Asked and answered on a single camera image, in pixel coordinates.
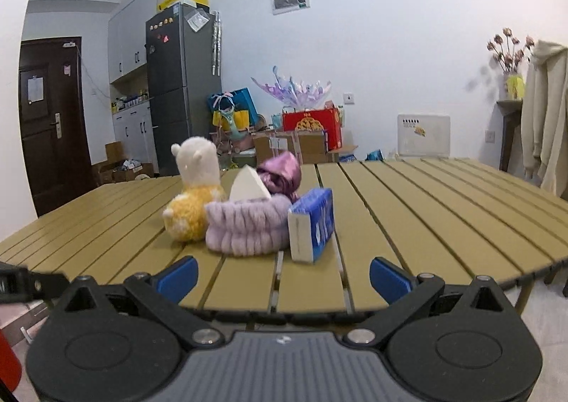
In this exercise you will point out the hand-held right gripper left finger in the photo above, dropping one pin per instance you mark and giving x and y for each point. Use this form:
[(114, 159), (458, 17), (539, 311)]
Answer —
[(177, 280)]

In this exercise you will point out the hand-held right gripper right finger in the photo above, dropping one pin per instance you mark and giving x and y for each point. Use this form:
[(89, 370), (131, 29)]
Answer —
[(390, 280)]

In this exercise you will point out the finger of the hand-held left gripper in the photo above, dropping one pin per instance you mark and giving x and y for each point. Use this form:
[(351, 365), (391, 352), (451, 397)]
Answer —
[(44, 285)]

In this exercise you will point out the purple fluffy headband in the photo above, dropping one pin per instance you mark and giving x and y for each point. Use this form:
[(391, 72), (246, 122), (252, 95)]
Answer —
[(244, 224)]

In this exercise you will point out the white and yellow alpaca plush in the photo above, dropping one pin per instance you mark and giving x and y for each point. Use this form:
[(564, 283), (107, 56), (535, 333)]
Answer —
[(195, 189)]

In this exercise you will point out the blue tissue packet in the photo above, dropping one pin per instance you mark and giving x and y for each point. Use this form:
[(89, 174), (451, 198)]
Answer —
[(313, 224)]

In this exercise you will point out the white triangular sponge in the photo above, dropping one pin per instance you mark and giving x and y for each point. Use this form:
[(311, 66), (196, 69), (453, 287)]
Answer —
[(248, 186)]

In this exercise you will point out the open cardboard box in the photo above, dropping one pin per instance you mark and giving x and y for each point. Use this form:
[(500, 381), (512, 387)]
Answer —
[(120, 171)]

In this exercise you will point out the dark blue bag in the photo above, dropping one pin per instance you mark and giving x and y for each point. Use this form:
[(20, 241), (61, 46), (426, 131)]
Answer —
[(375, 155)]

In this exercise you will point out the blue printed packet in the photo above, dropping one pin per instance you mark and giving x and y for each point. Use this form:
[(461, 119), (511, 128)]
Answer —
[(348, 158)]

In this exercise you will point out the dark brown door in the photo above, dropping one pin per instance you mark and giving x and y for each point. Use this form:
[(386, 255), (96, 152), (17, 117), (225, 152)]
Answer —
[(49, 153)]

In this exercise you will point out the green cooler box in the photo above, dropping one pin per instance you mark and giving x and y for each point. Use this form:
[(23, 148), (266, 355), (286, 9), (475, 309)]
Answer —
[(244, 158)]

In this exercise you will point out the pink satin pouch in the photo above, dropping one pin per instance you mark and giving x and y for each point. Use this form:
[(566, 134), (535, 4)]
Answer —
[(282, 173)]

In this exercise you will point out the large taped cardboard box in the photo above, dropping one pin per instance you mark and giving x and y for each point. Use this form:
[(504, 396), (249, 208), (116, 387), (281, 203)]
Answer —
[(310, 149)]

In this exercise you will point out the white lower cabinet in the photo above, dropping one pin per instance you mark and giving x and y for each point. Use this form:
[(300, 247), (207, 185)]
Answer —
[(133, 131)]

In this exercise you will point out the white cabinet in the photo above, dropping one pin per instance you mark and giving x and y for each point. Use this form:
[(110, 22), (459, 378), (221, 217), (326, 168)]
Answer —
[(128, 42), (133, 131)]

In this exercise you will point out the red gift box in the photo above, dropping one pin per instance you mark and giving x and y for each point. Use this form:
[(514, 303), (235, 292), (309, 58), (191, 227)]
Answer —
[(313, 124)]

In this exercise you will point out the yellow gift bag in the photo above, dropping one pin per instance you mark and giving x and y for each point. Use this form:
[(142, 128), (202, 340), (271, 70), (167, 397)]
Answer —
[(242, 118)]

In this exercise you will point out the row of small bottles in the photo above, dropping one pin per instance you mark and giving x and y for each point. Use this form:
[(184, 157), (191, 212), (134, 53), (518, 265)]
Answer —
[(128, 101)]

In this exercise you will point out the blue gift bag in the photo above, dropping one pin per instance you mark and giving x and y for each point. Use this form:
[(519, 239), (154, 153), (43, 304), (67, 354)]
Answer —
[(242, 100)]

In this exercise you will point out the grey refrigerator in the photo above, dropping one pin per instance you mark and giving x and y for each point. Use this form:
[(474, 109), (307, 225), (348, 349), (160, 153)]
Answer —
[(182, 87)]

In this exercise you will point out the dark wooden side table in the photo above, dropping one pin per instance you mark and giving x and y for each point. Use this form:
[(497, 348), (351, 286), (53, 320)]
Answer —
[(510, 107)]

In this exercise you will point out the iridescent paper bouquet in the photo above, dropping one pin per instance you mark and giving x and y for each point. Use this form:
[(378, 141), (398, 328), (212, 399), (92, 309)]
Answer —
[(295, 91)]

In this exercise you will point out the cream hooded jacket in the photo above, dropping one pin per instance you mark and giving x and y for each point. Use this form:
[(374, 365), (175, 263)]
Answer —
[(546, 118)]

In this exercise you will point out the dried flowers in vase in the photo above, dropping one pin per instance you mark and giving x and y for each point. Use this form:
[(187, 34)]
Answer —
[(514, 84)]

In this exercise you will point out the silver tinsel strip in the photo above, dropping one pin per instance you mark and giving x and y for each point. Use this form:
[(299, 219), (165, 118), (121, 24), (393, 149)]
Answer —
[(216, 42)]

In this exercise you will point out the white upper cabinet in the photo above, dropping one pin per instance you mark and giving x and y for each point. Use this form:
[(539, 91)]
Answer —
[(128, 42)]

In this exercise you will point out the clear plastic pouch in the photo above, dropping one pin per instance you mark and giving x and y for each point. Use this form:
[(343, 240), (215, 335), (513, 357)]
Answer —
[(197, 20)]

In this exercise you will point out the yellow flat box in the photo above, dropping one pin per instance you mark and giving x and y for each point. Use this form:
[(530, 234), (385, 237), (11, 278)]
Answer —
[(182, 0)]

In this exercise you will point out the white wall panel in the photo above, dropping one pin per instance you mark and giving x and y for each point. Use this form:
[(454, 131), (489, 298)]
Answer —
[(424, 135)]

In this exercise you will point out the white wall socket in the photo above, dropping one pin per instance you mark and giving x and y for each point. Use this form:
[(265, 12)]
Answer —
[(489, 135)]

